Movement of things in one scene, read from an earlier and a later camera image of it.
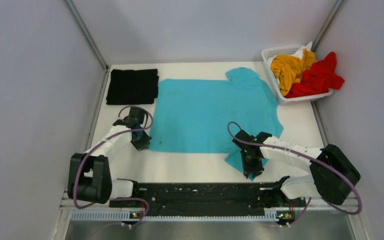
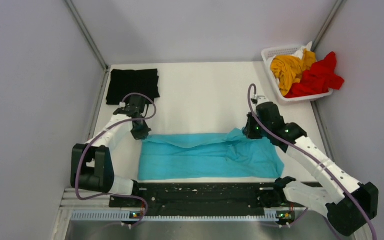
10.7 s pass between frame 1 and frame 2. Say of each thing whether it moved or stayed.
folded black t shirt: stayed
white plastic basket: stayed
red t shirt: stayed
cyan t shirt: moved
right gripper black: moved
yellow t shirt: stayed
